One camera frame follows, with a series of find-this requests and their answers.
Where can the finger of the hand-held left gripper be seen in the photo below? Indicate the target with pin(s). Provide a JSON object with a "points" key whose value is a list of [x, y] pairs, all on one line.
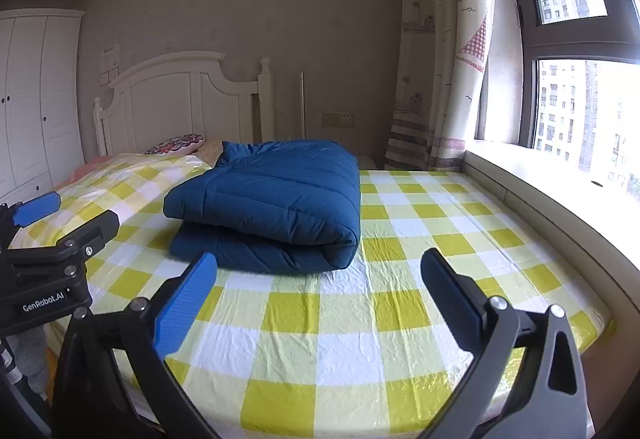
{"points": [[37, 209], [85, 229]]}

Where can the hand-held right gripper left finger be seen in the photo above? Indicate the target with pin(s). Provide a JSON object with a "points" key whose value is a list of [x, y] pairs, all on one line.
{"points": [[185, 304]]}

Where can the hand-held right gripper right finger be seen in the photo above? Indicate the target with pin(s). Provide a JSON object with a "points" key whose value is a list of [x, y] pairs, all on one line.
{"points": [[455, 294]]}

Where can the blue puffer jacket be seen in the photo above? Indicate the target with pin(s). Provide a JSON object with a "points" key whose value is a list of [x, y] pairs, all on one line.
{"points": [[280, 199]]}

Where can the person's left forearm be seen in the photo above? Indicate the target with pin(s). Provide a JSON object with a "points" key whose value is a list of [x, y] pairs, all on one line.
{"points": [[32, 359]]}

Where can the white wardrobe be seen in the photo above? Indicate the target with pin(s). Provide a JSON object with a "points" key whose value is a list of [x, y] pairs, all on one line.
{"points": [[30, 109]]}

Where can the yellow checked bed sheet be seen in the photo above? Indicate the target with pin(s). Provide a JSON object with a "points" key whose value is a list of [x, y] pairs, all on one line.
{"points": [[350, 319]]}

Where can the patterned round pillow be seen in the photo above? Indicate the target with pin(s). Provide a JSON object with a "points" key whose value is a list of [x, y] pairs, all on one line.
{"points": [[175, 144]]}

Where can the beige windowsill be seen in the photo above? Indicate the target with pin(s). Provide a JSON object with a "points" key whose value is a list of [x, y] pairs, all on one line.
{"points": [[550, 199]]}

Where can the pale pink pillow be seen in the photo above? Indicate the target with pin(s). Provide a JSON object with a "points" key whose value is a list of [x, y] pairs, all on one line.
{"points": [[211, 153]]}

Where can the white bed headboard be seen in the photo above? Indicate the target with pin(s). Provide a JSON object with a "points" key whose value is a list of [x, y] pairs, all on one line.
{"points": [[175, 104]]}

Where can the window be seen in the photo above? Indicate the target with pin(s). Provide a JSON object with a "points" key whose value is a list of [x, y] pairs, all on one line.
{"points": [[575, 109]]}

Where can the white pole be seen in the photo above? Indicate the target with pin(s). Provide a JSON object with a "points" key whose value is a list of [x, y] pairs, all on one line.
{"points": [[302, 109]]}

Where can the patterned curtain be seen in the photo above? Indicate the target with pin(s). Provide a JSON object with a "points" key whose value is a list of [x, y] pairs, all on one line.
{"points": [[435, 44]]}

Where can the wall light switch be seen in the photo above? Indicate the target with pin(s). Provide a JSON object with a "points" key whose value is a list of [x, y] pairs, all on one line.
{"points": [[110, 76]]}

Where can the paper notice on wall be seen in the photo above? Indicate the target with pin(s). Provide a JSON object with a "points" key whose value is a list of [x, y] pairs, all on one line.
{"points": [[110, 56]]}

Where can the wall socket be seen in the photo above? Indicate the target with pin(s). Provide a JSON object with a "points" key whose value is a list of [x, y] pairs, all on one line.
{"points": [[337, 119]]}

